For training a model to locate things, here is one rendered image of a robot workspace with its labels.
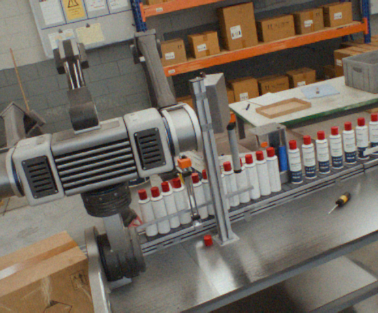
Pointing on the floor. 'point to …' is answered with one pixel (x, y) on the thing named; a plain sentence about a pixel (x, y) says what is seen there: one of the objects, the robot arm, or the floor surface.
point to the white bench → (303, 117)
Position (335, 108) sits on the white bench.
